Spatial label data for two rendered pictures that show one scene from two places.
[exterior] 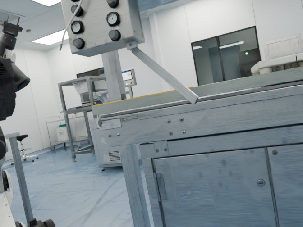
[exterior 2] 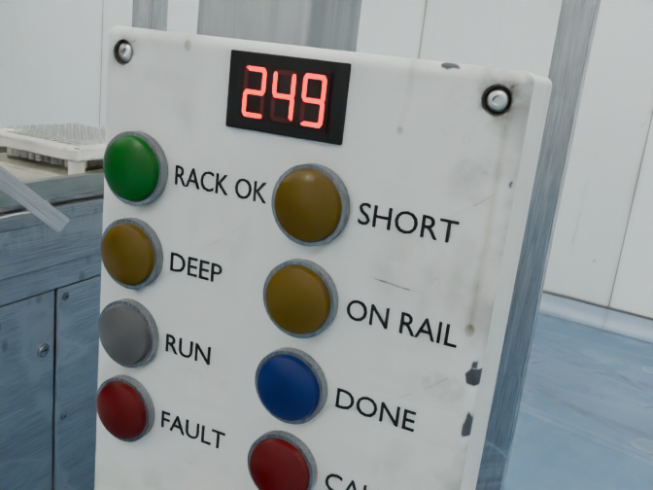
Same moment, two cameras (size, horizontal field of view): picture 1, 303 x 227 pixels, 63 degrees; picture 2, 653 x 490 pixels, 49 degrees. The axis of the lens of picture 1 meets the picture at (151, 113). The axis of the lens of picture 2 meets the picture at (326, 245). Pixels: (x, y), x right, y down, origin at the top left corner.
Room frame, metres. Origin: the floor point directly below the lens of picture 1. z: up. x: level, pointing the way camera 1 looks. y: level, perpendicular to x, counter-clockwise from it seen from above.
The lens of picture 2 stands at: (0.14, 0.80, 1.13)
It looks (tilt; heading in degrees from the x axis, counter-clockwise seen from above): 15 degrees down; 276
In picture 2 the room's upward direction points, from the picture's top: 7 degrees clockwise
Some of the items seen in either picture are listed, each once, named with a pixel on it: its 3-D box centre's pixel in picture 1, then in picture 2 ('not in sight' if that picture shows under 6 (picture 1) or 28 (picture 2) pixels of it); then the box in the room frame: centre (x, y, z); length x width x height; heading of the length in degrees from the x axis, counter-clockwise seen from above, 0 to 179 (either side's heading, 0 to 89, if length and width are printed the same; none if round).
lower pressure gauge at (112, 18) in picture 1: (112, 18); not in sight; (0.73, 0.06, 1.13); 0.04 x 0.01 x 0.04; 72
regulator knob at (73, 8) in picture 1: (75, 8); not in sight; (0.76, 0.17, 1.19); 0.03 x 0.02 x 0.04; 72
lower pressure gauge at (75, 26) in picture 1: (76, 27); not in sight; (0.77, 0.18, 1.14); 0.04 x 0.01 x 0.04; 72
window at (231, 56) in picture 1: (226, 61); not in sight; (5.41, -1.80, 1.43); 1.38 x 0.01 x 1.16; 66
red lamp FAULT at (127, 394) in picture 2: not in sight; (121, 409); (0.25, 0.53, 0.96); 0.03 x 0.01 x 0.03; 162
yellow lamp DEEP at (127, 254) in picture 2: not in sight; (128, 254); (0.25, 0.53, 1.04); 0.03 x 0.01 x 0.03; 162
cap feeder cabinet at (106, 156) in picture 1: (121, 139); not in sight; (3.63, 0.51, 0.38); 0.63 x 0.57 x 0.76; 66
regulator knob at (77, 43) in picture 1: (77, 41); not in sight; (0.77, 0.18, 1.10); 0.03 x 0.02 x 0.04; 72
